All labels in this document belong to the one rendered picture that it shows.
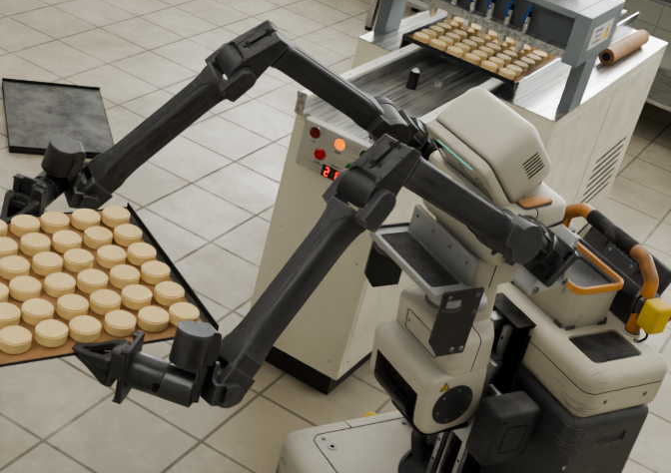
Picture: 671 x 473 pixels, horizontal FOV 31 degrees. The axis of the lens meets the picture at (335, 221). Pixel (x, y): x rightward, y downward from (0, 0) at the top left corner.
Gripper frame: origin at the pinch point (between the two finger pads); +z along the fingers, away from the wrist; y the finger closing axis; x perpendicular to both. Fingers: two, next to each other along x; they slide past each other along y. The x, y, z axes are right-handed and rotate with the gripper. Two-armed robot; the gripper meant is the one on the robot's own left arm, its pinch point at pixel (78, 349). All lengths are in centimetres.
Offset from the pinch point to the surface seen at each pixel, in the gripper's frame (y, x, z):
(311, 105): 14, 154, 0
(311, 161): 28, 149, -4
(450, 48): 8, 218, -28
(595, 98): 19, 245, -77
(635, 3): 53, 518, -97
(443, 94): 17, 199, -31
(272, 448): 101, 117, -18
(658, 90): 78, 460, -119
